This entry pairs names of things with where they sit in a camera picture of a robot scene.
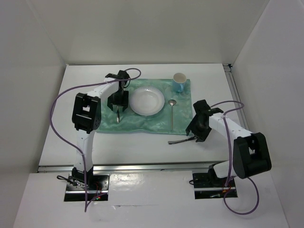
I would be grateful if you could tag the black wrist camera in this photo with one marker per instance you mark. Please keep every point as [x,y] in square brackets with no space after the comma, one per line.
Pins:
[123,75]
[201,106]

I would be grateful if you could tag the light blue mug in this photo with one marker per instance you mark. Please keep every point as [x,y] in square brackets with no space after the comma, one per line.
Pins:
[179,81]

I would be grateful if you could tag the white plate blue rim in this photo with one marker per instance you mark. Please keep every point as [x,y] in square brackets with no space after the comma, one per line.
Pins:
[146,101]

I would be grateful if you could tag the green damask cloth placemat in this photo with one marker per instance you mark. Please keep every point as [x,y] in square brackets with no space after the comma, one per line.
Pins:
[159,123]

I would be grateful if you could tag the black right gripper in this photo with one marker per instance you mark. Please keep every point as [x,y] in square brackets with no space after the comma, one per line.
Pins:
[201,136]

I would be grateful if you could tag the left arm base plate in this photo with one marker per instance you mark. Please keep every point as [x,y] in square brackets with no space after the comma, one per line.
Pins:
[97,189]

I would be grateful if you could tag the silver metal fork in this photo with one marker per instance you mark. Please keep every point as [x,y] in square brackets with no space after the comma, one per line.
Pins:
[117,115]

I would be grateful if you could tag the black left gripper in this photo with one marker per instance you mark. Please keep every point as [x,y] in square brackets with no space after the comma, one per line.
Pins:
[123,102]

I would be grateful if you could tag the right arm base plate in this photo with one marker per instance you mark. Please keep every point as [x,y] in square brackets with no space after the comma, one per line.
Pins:
[208,186]

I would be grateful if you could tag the black handled knife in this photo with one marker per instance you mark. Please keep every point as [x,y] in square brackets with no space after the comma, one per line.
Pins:
[181,141]

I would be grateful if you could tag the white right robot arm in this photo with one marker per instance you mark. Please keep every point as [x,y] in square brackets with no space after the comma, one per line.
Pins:
[248,153]

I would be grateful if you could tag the silver metal spoon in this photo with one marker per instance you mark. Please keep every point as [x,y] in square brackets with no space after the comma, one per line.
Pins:
[172,102]

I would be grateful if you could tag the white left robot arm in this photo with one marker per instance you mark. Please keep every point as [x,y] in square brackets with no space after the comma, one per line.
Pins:
[87,118]

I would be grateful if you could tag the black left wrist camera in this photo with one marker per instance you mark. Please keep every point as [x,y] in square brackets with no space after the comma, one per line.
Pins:
[123,75]

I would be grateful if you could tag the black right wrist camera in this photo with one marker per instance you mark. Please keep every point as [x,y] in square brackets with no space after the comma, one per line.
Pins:
[201,106]

